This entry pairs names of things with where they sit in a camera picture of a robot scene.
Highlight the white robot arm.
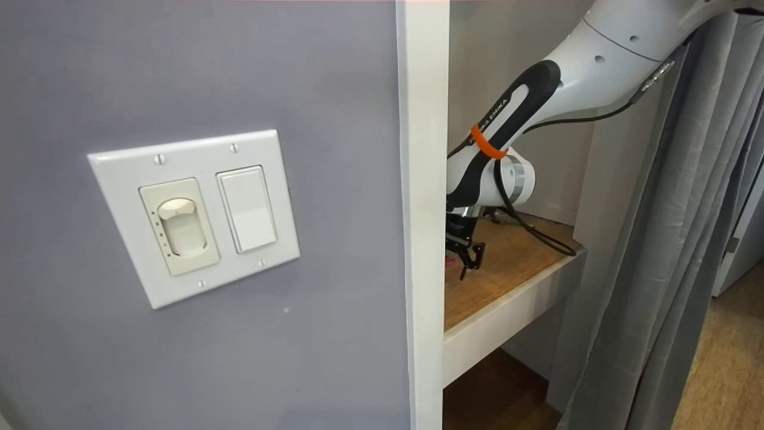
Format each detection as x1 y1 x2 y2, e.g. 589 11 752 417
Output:
446 0 761 271

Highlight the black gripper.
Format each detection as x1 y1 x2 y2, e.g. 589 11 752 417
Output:
446 206 485 276

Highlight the grey curtain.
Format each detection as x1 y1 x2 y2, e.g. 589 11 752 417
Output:
558 14 764 430

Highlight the wooden shelf board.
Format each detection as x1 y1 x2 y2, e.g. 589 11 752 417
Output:
442 216 584 386

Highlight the white double wall switch plate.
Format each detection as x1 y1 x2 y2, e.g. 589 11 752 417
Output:
87 129 301 308

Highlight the white door frame trim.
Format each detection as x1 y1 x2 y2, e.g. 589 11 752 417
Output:
395 0 448 430

